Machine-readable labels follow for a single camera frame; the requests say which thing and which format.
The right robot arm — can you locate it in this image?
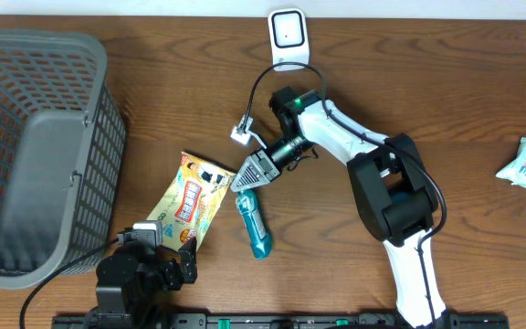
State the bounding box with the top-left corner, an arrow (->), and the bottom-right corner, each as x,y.
231,87 -> 447,328

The yellow wet wipes bag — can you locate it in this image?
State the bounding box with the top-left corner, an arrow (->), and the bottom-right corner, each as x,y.
148,153 -> 235,250

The white barcode scanner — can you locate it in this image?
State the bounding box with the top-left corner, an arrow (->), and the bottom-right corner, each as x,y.
268,8 -> 310,71

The grey plastic shopping basket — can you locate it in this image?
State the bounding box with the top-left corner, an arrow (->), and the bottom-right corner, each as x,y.
0,29 -> 126,290

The left camera cable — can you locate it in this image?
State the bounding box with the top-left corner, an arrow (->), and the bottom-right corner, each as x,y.
18,237 -> 122,329

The camera cable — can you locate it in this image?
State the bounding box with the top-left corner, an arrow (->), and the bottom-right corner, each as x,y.
243,61 -> 448,329
18,237 -> 122,329

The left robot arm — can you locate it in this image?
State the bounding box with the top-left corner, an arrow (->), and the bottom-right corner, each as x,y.
82,228 -> 197,328

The teal mouthwash bottle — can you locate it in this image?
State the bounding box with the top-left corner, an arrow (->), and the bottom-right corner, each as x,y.
236,190 -> 272,260

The right camera cable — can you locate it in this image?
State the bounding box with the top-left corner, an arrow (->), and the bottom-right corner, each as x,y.
243,61 -> 448,329

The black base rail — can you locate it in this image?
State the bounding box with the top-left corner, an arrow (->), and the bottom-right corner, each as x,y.
51,312 -> 511,329

